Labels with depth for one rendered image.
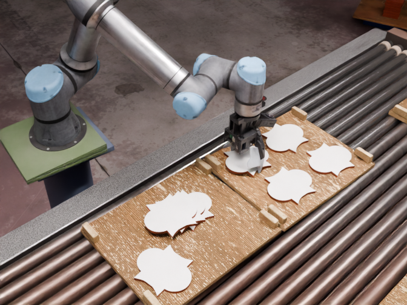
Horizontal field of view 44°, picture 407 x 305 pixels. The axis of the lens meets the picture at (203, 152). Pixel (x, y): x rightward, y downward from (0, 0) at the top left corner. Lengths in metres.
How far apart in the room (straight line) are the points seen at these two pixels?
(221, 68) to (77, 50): 0.48
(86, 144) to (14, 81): 2.10
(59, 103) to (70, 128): 0.11
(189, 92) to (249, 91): 0.17
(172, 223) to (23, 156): 0.59
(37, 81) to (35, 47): 2.50
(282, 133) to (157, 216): 0.54
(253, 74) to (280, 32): 2.96
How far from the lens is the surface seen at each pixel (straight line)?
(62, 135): 1.67
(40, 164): 1.65
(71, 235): 1.40
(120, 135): 3.11
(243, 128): 1.40
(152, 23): 4.30
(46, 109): 1.61
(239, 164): 1.51
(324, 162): 1.58
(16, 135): 1.77
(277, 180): 1.49
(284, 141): 1.62
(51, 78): 1.59
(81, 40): 1.55
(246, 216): 1.39
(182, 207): 1.36
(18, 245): 1.42
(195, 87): 1.25
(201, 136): 1.66
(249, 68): 1.29
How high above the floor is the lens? 1.98
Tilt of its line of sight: 42 degrees down
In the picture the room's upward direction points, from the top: 2 degrees clockwise
